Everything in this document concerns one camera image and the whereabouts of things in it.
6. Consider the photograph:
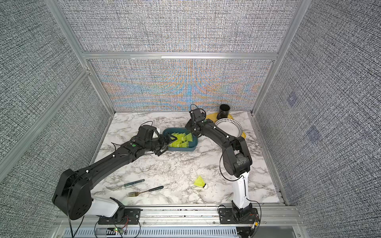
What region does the teal pen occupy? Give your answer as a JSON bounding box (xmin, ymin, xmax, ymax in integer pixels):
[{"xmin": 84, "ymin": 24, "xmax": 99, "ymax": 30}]
[{"xmin": 123, "ymin": 179, "xmax": 145, "ymax": 187}]

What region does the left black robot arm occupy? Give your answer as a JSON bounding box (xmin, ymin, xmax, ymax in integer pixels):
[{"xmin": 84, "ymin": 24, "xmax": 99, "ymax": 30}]
[{"xmin": 52, "ymin": 134, "xmax": 176, "ymax": 223}]

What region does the aluminium front rail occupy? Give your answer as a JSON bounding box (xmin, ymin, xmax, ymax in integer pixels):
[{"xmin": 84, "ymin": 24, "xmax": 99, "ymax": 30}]
[{"xmin": 55, "ymin": 205, "xmax": 304, "ymax": 230}]

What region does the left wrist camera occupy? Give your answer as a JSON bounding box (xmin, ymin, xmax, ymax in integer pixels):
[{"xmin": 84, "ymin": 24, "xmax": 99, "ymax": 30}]
[{"xmin": 137, "ymin": 125, "xmax": 160, "ymax": 141}]

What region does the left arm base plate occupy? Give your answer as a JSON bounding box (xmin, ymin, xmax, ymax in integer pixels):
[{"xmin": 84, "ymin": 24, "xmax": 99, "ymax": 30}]
[{"xmin": 98, "ymin": 208, "xmax": 141, "ymax": 225}]

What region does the black cup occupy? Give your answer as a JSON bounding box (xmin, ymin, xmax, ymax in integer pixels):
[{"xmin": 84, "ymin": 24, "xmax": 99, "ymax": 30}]
[{"xmin": 216, "ymin": 104, "xmax": 230, "ymax": 120}]

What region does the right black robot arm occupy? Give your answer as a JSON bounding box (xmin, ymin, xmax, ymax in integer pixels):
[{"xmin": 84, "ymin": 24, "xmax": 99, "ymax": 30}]
[{"xmin": 186, "ymin": 119, "xmax": 253, "ymax": 222}]

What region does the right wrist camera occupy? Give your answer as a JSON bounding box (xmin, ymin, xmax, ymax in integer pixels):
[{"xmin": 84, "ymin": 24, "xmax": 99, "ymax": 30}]
[{"xmin": 190, "ymin": 108, "xmax": 206, "ymax": 124}]

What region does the yellow shuttlecock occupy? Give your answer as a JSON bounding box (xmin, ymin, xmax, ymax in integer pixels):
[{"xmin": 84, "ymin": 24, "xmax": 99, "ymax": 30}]
[
  {"xmin": 172, "ymin": 133, "xmax": 186, "ymax": 141},
  {"xmin": 169, "ymin": 141, "xmax": 189, "ymax": 148},
  {"xmin": 193, "ymin": 176, "xmax": 206, "ymax": 188}
]

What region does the yellow shuttlecock edge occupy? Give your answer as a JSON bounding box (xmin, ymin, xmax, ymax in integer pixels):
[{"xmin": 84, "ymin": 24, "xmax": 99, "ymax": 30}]
[{"xmin": 184, "ymin": 133, "xmax": 193, "ymax": 142}]

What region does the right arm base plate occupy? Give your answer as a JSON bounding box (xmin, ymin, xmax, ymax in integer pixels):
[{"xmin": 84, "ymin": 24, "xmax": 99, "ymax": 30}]
[{"xmin": 217, "ymin": 206, "xmax": 260, "ymax": 225}]

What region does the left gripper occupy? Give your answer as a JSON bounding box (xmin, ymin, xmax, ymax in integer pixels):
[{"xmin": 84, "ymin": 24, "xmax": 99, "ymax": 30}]
[{"xmin": 144, "ymin": 131, "xmax": 178, "ymax": 156}]

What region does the yellow tray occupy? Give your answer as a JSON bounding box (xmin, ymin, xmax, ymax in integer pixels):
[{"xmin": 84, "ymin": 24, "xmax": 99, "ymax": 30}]
[{"xmin": 206, "ymin": 112, "xmax": 246, "ymax": 138}]

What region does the teal storage box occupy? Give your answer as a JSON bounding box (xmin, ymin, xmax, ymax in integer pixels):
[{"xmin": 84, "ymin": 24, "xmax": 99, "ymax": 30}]
[{"xmin": 163, "ymin": 128, "xmax": 198, "ymax": 152}]

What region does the white patterned bowl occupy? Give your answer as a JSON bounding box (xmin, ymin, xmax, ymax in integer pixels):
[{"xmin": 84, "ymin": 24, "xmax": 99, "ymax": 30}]
[{"xmin": 215, "ymin": 118, "xmax": 243, "ymax": 137}]

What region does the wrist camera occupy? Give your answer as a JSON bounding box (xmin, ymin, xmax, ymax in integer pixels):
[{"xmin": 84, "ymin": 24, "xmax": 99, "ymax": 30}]
[
  {"xmin": 190, "ymin": 108, "xmax": 206, "ymax": 124},
  {"xmin": 137, "ymin": 125, "xmax": 160, "ymax": 141}
]

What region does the black handled fork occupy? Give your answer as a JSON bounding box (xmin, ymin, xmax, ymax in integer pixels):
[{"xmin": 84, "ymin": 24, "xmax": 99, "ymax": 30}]
[{"xmin": 128, "ymin": 185, "xmax": 164, "ymax": 197}]

